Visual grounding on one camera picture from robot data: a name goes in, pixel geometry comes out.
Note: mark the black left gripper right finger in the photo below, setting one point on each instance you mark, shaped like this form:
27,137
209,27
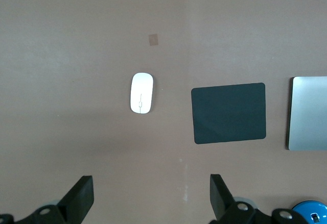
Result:
222,198

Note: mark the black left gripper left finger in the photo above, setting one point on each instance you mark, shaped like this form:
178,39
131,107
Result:
76,201

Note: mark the white computer mouse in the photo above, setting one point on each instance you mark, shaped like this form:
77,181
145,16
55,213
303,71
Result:
141,93

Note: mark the black mouse pad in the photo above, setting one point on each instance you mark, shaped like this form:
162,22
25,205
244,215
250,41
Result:
228,113

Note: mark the blue desk lamp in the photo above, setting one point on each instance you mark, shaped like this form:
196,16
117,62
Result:
306,208

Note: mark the silver laptop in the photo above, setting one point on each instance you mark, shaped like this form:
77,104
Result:
309,113

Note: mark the small brown tape patch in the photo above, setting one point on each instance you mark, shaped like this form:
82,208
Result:
153,39

